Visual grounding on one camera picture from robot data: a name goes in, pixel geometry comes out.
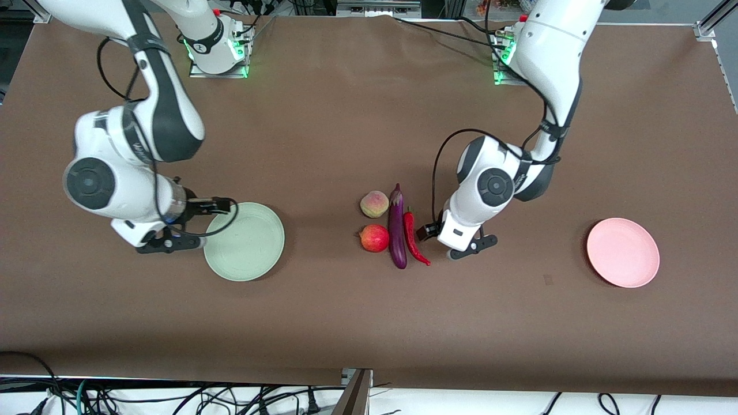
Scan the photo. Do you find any thick black floor cable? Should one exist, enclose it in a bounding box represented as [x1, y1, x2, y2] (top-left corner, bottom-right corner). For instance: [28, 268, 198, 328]
[0, 350, 64, 415]

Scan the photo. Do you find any brown table cloth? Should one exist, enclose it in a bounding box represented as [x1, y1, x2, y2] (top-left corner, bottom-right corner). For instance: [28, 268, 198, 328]
[0, 12, 738, 398]

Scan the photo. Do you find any light green plate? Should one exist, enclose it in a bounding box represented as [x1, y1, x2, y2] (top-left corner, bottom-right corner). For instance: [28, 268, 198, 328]
[203, 202, 285, 282]

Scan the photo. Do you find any black cable on cloth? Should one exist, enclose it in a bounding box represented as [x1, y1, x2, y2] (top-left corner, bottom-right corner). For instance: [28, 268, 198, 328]
[395, 16, 509, 51]

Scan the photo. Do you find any grey metal device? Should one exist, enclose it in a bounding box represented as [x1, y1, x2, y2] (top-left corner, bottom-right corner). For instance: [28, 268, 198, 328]
[337, 0, 421, 17]

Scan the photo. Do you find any yellow pink peach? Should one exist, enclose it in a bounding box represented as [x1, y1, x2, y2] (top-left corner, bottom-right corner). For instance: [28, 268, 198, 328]
[360, 190, 390, 218]

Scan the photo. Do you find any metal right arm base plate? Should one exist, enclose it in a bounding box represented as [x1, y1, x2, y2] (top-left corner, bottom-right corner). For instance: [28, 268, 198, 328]
[189, 23, 250, 78]

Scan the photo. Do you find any red chili pepper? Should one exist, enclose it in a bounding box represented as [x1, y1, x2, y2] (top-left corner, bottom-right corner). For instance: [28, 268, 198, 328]
[402, 206, 431, 266]

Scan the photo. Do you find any aluminium profile post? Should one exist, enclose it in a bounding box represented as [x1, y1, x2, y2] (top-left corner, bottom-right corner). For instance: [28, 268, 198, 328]
[332, 369, 374, 415]

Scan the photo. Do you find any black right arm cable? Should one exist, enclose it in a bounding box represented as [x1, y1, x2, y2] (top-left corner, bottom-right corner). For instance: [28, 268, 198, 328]
[96, 37, 239, 237]

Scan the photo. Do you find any pink plate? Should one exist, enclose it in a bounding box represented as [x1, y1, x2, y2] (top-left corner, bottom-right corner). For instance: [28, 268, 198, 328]
[586, 217, 660, 288]

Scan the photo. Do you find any purple eggplant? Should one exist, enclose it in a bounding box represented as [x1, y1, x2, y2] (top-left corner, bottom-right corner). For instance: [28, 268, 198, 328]
[387, 183, 408, 270]

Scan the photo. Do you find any red pomegranate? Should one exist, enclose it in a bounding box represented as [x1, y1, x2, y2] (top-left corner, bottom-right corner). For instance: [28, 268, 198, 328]
[357, 224, 390, 253]

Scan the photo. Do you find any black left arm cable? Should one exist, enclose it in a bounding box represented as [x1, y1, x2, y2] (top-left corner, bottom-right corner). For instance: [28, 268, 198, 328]
[432, 98, 564, 231]

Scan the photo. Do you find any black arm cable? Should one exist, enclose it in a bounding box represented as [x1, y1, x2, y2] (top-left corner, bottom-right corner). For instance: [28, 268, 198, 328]
[432, 98, 564, 231]
[96, 37, 239, 237]

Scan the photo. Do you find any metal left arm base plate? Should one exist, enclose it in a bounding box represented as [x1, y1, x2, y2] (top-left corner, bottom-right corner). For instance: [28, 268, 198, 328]
[493, 35, 528, 87]

